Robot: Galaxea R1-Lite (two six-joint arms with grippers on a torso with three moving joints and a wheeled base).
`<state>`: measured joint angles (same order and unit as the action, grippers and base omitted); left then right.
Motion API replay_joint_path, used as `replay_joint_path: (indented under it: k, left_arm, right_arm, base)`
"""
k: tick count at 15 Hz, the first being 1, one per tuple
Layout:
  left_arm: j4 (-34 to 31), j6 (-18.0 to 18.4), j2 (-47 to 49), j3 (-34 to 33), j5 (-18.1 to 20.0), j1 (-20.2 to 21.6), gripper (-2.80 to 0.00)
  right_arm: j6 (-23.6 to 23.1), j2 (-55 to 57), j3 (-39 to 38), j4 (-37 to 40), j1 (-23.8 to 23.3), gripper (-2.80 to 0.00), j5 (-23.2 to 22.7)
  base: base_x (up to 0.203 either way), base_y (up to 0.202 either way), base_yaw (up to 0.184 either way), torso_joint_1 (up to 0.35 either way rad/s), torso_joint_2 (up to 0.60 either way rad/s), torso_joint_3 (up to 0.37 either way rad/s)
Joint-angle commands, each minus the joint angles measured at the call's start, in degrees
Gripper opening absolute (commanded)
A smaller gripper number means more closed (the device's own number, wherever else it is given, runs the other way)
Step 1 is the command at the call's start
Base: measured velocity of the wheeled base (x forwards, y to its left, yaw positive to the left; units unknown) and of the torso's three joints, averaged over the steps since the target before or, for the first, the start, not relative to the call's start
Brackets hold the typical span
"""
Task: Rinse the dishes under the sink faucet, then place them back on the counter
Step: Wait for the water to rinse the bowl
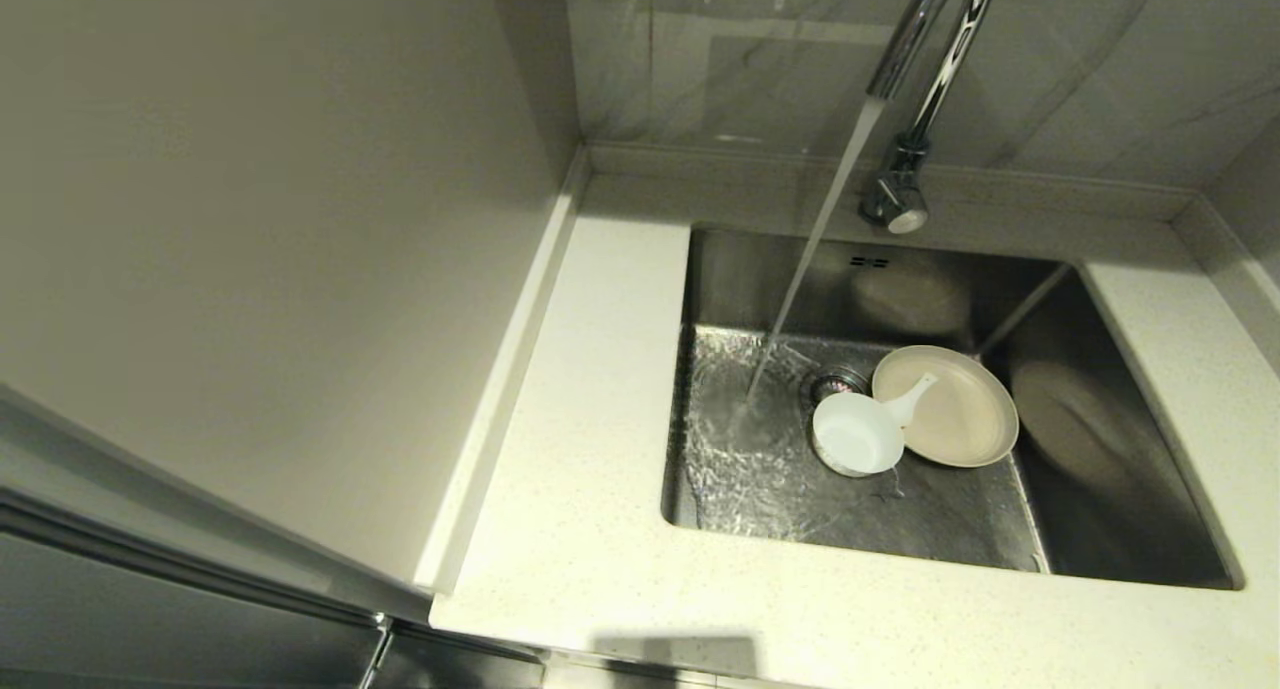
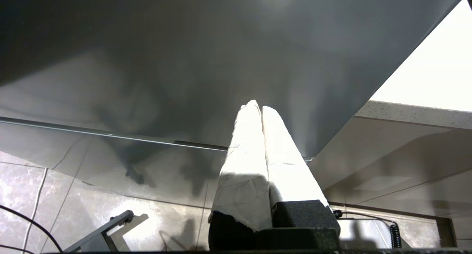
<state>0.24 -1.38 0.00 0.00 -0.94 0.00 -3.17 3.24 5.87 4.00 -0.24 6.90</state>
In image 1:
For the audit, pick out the white ceramic bowl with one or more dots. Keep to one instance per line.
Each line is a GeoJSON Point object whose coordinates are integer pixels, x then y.
{"type": "Point", "coordinates": [858, 434]}

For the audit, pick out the white ceramic soup spoon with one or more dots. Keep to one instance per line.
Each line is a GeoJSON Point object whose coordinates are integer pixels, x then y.
{"type": "Point", "coordinates": [912, 401]}

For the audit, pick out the cream round plate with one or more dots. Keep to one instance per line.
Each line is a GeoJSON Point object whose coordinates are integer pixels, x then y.
{"type": "Point", "coordinates": [965, 414]}

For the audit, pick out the stainless steel sink basin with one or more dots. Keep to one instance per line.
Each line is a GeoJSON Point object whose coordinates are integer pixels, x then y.
{"type": "Point", "coordinates": [950, 519]}

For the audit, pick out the falling tap water stream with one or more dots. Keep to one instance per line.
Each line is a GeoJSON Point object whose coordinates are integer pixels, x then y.
{"type": "Point", "coordinates": [815, 239]}

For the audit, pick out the round metal drain strainer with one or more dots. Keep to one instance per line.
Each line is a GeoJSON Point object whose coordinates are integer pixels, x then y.
{"type": "Point", "coordinates": [840, 379]}

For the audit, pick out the chrome gooseneck faucet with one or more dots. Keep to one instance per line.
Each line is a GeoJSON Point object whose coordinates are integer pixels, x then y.
{"type": "Point", "coordinates": [895, 194]}

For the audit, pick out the beige tall cabinet side panel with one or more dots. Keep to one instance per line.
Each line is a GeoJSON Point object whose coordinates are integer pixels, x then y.
{"type": "Point", "coordinates": [250, 269]}

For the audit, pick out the grey glossy cabinet front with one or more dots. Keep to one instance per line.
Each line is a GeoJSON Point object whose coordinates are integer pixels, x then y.
{"type": "Point", "coordinates": [150, 619]}

